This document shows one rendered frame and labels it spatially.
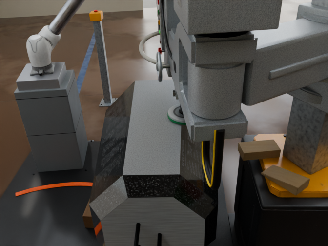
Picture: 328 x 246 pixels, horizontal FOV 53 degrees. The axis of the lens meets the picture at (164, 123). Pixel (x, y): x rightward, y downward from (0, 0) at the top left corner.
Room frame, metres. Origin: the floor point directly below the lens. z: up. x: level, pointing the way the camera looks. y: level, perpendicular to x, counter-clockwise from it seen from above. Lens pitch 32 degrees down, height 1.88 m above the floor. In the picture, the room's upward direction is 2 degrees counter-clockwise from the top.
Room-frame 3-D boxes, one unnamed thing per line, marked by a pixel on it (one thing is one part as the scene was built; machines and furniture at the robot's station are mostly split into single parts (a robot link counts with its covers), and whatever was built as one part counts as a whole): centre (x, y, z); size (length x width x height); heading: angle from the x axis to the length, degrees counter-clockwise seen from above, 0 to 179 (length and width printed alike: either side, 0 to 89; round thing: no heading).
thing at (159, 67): (1.57, -0.02, 1.25); 0.15 x 0.10 x 0.15; 4
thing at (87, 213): (1.77, 0.52, 0.07); 0.30 x 0.12 x 0.12; 173
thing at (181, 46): (1.31, -0.15, 1.35); 0.74 x 0.23 x 0.49; 4
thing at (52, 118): (2.49, 0.95, 0.40); 0.50 x 0.50 x 0.80; 3
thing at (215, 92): (1.04, -0.18, 1.39); 0.19 x 0.19 x 0.20
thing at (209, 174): (1.04, -0.18, 1.10); 0.23 x 0.03 x 0.32; 4
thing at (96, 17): (3.57, 0.67, 0.54); 0.20 x 0.20 x 1.09; 86
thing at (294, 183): (1.20, -0.57, 0.80); 0.20 x 0.10 x 0.05; 37
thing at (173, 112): (1.70, -0.13, 0.90); 0.21 x 0.21 x 0.01
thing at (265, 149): (1.42, -0.50, 0.81); 0.20 x 0.10 x 0.05; 94
